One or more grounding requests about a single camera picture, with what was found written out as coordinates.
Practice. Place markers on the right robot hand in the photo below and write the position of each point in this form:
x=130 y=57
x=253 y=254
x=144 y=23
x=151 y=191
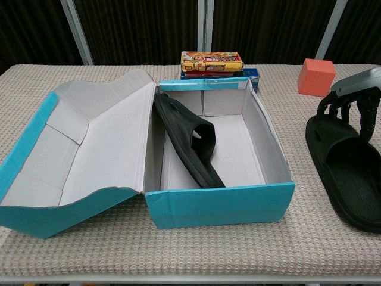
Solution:
x=363 y=82

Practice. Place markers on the black slipper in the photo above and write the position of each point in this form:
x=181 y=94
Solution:
x=342 y=178
x=184 y=134

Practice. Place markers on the blue snack box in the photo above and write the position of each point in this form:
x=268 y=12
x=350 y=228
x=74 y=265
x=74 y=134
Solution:
x=251 y=74

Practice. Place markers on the light blue shoe box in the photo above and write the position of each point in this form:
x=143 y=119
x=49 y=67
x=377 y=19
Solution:
x=214 y=208

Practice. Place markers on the orange cube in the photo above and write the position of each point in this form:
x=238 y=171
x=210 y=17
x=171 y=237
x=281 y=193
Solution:
x=317 y=77

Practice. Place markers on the dark brown curtain panel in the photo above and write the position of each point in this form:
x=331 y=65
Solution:
x=134 y=29
x=363 y=29
x=29 y=29
x=268 y=29

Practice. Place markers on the yellow biscuit packet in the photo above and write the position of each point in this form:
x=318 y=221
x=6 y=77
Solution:
x=208 y=62

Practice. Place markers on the beige woven table cloth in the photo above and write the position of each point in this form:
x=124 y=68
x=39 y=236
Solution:
x=208 y=253

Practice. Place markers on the white frame post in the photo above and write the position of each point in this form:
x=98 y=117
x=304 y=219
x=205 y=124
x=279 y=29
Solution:
x=76 y=32
x=205 y=24
x=331 y=29

